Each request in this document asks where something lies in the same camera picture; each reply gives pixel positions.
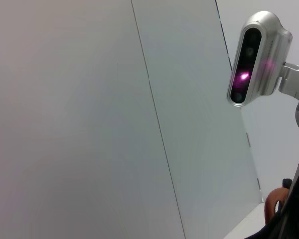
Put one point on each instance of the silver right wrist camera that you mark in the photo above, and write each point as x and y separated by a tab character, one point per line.
254	57

